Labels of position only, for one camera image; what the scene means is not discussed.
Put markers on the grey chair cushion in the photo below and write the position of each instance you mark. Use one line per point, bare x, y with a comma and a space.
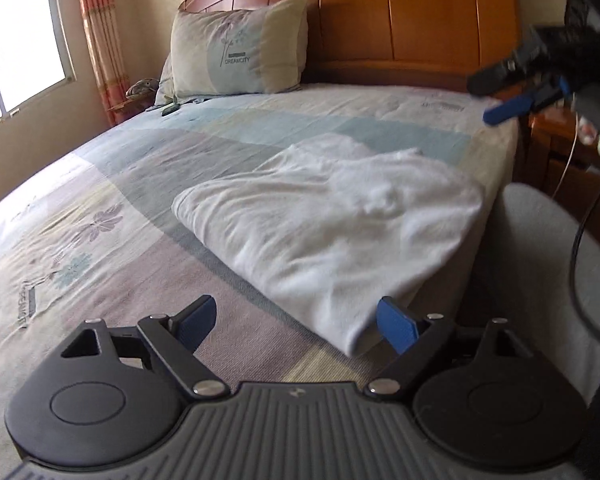
530, 260

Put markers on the wooden headboard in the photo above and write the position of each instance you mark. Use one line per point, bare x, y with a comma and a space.
405, 20

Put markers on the orange striped curtain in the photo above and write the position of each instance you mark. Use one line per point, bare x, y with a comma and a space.
102, 35

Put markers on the small black phone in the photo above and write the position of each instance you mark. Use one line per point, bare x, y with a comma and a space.
170, 109

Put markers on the white sweatshirt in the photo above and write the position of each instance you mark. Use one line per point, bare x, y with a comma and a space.
330, 220

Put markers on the large flower print pillow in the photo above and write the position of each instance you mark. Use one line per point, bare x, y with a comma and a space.
240, 50

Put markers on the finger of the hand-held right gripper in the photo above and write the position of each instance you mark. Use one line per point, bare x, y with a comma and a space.
495, 81
507, 112

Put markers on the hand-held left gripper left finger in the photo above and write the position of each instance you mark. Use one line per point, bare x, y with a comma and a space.
197, 321

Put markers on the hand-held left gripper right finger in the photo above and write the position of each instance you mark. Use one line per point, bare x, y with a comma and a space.
397, 327

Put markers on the wooden bedside cabinet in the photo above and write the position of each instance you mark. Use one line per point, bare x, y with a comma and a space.
550, 145

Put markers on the small flower print pillow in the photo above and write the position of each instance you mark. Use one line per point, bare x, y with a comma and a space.
165, 85

